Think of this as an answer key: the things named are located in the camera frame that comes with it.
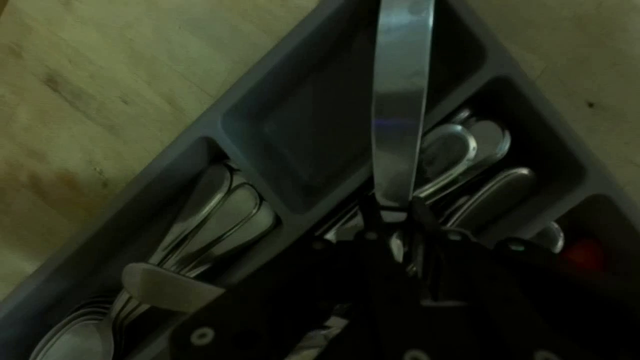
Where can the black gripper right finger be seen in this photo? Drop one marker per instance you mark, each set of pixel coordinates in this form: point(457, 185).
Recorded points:
point(422, 223)

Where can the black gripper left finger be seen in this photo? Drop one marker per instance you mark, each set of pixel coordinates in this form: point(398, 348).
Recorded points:
point(373, 220)

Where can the silver knife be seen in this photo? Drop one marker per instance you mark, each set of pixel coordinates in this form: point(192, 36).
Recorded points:
point(400, 101)

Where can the grey plastic utensil holder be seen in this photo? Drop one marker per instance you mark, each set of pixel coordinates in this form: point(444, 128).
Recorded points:
point(300, 133)

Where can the silver spoon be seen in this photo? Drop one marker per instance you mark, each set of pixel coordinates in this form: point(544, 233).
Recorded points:
point(80, 337)

